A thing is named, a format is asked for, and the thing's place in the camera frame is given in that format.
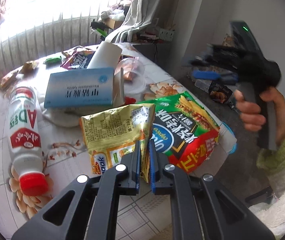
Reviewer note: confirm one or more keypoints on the purple orange snack bag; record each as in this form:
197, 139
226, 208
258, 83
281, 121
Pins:
78, 57

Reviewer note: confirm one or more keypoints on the green white sleeve forearm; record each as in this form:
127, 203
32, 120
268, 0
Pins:
273, 215

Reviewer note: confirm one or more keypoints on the clear plastic container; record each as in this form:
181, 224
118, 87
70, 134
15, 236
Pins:
203, 84

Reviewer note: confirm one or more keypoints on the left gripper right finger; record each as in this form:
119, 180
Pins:
201, 207

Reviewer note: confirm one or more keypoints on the person right hand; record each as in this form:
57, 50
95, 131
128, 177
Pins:
251, 112

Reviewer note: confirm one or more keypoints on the white AD milk bottle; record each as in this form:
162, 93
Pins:
25, 142

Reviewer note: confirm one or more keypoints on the brown wrapper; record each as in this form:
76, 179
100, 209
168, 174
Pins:
28, 67

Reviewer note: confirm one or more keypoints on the green red noodle bag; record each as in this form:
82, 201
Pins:
183, 130

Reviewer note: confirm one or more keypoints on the clear plastic cup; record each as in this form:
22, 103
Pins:
133, 75

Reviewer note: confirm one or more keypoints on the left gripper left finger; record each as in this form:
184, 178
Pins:
87, 208

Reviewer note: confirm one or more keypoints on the dark cabinet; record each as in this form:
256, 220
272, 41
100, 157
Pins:
156, 52

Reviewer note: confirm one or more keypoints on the white paper roll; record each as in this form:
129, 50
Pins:
107, 55

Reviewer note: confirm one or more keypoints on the black snack box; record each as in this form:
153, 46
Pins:
219, 93

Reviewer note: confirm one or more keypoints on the green perforated basket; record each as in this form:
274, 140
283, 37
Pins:
166, 35

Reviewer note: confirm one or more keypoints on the yellow snack bag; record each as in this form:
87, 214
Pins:
111, 134

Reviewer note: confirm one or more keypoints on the grey curtain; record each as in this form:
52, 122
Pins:
141, 14

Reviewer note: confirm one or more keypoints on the green candy wrapper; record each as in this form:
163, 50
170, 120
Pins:
53, 60

